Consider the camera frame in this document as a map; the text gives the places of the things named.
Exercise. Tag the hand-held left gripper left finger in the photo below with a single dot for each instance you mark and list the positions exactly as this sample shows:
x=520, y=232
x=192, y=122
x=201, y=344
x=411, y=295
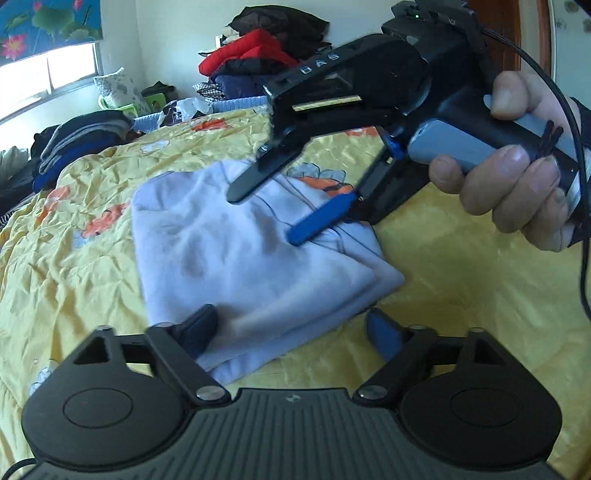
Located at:
x=203, y=328

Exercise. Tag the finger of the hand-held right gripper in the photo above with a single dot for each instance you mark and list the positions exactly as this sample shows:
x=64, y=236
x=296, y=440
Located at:
x=263, y=177
x=318, y=219

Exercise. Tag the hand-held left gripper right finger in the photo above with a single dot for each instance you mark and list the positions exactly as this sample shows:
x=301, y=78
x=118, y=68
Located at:
x=384, y=334

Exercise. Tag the lavender sweater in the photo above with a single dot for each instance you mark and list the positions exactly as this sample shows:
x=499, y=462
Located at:
x=221, y=258

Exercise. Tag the pile of dark folded clothes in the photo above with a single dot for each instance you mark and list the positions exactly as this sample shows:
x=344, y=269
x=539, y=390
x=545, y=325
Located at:
x=78, y=138

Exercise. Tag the person's right hand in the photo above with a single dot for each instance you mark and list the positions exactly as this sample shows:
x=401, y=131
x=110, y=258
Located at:
x=508, y=194

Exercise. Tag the blue knitted blanket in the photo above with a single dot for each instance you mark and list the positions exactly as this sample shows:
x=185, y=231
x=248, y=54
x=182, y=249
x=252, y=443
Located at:
x=240, y=102

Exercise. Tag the yellow printed blanket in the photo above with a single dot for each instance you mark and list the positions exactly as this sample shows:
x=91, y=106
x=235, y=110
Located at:
x=461, y=286

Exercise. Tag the white plastic bag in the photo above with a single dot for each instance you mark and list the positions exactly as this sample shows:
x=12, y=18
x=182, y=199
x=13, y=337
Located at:
x=194, y=108

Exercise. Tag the navy jacket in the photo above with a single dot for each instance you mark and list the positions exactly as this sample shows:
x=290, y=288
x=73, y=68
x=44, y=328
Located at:
x=235, y=83

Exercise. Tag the black white checkered cloth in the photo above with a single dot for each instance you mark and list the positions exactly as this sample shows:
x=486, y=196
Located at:
x=207, y=91

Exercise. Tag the brown wooden door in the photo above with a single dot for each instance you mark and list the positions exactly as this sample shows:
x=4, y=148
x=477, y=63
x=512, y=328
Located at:
x=512, y=14

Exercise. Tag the red jacket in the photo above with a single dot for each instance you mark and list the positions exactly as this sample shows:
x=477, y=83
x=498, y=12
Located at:
x=249, y=48

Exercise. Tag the green plastic basket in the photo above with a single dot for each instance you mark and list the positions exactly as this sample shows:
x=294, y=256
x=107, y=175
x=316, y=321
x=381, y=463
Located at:
x=154, y=100

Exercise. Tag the dark cloth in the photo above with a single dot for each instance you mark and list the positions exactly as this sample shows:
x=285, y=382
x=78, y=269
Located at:
x=159, y=88

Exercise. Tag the black clothing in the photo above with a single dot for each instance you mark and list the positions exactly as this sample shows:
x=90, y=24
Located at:
x=277, y=21

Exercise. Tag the white panel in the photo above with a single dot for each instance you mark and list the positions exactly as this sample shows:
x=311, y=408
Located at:
x=572, y=41

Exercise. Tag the grey patterned pillow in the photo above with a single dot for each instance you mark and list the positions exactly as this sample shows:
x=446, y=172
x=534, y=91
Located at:
x=117, y=87

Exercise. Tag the black white striped cloth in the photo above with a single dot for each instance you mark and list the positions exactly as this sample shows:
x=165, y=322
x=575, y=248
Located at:
x=4, y=218

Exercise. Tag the blue floral window blind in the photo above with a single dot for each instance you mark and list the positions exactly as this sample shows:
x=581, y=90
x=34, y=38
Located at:
x=51, y=23

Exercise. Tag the window with white frame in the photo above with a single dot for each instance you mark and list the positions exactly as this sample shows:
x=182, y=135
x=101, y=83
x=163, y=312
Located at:
x=27, y=87

